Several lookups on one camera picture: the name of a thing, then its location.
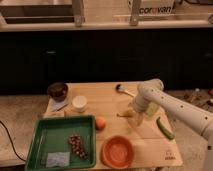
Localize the green tray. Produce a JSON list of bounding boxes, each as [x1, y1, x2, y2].
[[25, 115, 96, 171]]

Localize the white caravan box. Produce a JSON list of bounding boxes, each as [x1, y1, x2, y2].
[[139, 0, 175, 15]]

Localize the green pepper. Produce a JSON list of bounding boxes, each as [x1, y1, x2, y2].
[[156, 117, 175, 140]]

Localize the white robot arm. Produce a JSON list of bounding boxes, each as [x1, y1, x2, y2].
[[132, 79, 213, 171]]

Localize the blue sponge cloth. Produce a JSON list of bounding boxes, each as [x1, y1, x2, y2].
[[46, 152, 70, 168]]

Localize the black cable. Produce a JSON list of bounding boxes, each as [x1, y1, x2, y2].
[[0, 119, 27, 163]]

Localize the dark brown bowl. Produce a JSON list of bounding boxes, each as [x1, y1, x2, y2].
[[47, 82, 68, 102]]

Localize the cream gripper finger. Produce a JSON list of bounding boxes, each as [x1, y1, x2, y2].
[[135, 113, 144, 126]]

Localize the white cup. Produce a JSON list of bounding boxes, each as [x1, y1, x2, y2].
[[72, 96, 87, 112]]

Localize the knife with white blade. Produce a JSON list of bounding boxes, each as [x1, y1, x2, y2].
[[47, 99, 69, 112]]

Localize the orange fruit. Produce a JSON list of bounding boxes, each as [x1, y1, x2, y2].
[[95, 117, 106, 130]]

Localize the red bowl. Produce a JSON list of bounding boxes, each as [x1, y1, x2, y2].
[[101, 136, 135, 169]]

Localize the light green cup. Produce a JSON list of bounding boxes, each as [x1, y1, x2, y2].
[[145, 102, 159, 117]]

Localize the black-headed brush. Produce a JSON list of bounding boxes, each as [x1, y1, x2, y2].
[[115, 84, 134, 97]]

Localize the grape bunch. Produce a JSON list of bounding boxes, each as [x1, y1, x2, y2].
[[68, 135, 87, 159]]

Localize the wooden block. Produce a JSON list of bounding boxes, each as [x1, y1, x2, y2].
[[42, 111, 65, 118]]

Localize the yellow banana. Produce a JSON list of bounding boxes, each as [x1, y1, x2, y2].
[[117, 109, 135, 117]]

